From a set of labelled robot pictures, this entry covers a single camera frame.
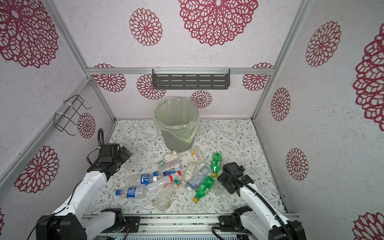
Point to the dark grey wall shelf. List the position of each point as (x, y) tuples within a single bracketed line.
[(191, 79)]

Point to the clear bottle blue label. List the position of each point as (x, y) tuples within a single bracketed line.
[(142, 179), (132, 192), (218, 189)]

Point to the grey mesh waste bin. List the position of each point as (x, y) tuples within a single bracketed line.
[(177, 126)]

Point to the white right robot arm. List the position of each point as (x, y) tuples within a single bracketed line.
[(264, 210)]

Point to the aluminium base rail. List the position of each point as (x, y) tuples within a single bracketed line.
[(172, 227)]

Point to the clear bottle green label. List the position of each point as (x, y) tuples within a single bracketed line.
[(189, 171)]

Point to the small bottle green cap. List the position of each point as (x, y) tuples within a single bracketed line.
[(169, 157)]

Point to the clear bottle blue label front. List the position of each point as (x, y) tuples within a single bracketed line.
[(132, 192)]

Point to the clear bottle green cap large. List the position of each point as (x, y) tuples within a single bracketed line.
[(165, 199)]

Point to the green plastic bin liner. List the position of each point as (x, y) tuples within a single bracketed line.
[(180, 132)]

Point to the black wire wall rack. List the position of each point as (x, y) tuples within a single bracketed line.
[(65, 117)]

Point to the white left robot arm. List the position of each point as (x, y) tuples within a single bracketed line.
[(65, 223)]

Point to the clear bluish water bottle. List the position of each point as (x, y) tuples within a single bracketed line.
[(197, 178)]

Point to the crushed clear bottle blue cap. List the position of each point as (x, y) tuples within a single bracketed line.
[(169, 168)]

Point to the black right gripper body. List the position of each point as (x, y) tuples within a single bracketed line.
[(225, 181)]

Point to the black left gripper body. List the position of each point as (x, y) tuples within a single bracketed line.
[(122, 157)]

